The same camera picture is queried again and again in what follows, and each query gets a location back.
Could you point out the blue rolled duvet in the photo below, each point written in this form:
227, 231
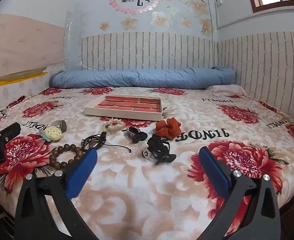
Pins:
137, 78

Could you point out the rainbow beaded hair claw clip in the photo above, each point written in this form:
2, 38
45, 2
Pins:
133, 133

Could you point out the cream tray with brick lining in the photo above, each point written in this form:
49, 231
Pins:
122, 113

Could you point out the yellow strip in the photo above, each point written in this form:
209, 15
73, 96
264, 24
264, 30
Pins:
19, 78

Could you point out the pale wooden board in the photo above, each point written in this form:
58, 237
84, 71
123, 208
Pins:
24, 45

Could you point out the cream scrunchie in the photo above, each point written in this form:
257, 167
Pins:
112, 126

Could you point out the group of flower wall stickers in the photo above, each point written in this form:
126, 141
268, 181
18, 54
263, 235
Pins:
159, 18

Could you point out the cream cookie-shaped plush clip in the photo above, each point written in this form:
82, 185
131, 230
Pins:
52, 133

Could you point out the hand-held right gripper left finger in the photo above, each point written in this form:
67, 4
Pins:
83, 170

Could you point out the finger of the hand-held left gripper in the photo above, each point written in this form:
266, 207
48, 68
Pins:
7, 132

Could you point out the red floral blanket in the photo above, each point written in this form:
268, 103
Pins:
142, 192

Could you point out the clear plastic sheet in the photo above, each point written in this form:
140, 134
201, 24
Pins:
73, 42

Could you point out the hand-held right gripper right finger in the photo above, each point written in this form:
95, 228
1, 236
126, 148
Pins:
213, 170

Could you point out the orange scrunchie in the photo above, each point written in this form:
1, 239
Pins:
167, 128

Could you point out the black scrunchie with badge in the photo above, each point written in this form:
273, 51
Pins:
153, 143

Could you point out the white pillow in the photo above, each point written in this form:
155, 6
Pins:
227, 89

